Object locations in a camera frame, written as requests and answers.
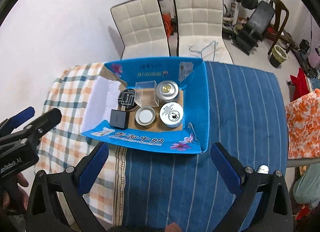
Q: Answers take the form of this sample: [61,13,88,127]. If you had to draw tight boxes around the left white padded chair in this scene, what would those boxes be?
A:
[111,0,170,60]

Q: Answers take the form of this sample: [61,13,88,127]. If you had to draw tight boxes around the blue striped cloth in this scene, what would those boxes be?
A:
[122,62,288,231]

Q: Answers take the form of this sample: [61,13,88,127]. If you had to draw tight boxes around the white padded chair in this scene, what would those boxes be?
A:
[111,0,170,60]
[174,0,234,65]

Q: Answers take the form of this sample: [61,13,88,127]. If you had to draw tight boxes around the white round tin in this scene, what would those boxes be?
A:
[159,102,184,128]

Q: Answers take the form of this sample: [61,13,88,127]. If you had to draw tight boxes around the blue cardboard box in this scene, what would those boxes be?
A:
[80,57,210,154]

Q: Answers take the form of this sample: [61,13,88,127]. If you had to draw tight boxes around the person's left hand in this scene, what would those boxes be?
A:
[1,173,29,213]

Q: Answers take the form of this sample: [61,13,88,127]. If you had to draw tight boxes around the green waste bin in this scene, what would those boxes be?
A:
[269,45,288,68]

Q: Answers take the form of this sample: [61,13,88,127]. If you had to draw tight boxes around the red cloth item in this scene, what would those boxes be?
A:
[290,68,310,101]

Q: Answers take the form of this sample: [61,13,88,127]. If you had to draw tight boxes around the white earbuds case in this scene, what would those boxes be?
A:
[257,165,269,174]

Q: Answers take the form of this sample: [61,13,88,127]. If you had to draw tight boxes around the wire clothes hangers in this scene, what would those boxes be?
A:
[189,40,224,61]

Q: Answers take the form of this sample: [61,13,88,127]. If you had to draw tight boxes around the black weight bench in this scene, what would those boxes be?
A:
[233,1,275,55]

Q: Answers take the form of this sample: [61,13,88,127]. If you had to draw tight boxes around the right white padded chair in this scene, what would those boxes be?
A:
[174,0,234,65]

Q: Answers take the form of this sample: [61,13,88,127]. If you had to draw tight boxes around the clear acrylic cube box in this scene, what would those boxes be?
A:
[135,80,159,107]

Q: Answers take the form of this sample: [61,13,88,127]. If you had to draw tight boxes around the orange floral cushion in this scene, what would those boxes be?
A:
[286,88,320,159]

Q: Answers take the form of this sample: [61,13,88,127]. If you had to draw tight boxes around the silver tin gold lid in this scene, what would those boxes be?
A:
[156,80,179,103]

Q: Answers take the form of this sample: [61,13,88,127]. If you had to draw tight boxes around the plaid checked cloth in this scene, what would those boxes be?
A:
[35,62,126,225]

